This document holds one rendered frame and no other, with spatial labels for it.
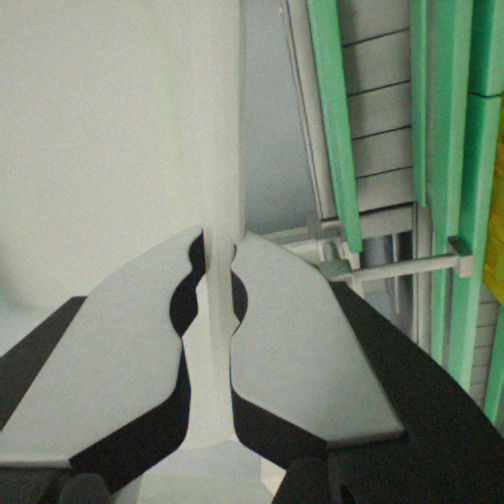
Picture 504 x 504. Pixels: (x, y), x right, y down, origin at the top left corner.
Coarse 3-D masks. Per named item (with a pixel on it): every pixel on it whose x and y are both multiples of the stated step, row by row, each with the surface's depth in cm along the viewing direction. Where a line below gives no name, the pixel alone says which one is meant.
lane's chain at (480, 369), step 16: (432, 224) 36; (432, 240) 37; (432, 272) 39; (432, 288) 41; (432, 304) 42; (480, 304) 42; (496, 304) 41; (432, 320) 43; (480, 320) 43; (496, 320) 43; (480, 336) 44; (480, 352) 46; (480, 368) 47; (480, 384) 49; (480, 400) 51
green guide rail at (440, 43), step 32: (416, 0) 25; (448, 0) 20; (416, 32) 26; (448, 32) 21; (416, 64) 27; (448, 64) 22; (416, 96) 28; (448, 96) 23; (416, 128) 29; (448, 128) 23; (416, 160) 31; (448, 160) 24; (416, 192) 33; (448, 192) 26; (448, 224) 27
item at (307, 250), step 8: (312, 240) 43; (288, 248) 43; (296, 248) 43; (304, 248) 43; (312, 248) 43; (344, 248) 43; (304, 256) 52; (312, 256) 52; (352, 256) 43; (352, 264) 44; (360, 288) 46
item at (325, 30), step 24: (312, 0) 24; (336, 0) 20; (312, 24) 25; (336, 24) 20; (336, 48) 21; (336, 72) 22; (336, 96) 22; (336, 120) 23; (336, 144) 24; (336, 168) 27; (336, 192) 32; (360, 240) 28
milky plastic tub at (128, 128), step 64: (0, 0) 13; (64, 0) 13; (128, 0) 13; (192, 0) 7; (0, 64) 15; (64, 64) 14; (128, 64) 14; (192, 64) 8; (0, 128) 16; (64, 128) 16; (128, 128) 16; (192, 128) 15; (0, 192) 18; (64, 192) 18; (128, 192) 17; (192, 192) 17; (0, 256) 20; (64, 256) 20; (128, 256) 19; (0, 320) 21; (192, 384) 18; (192, 448) 16
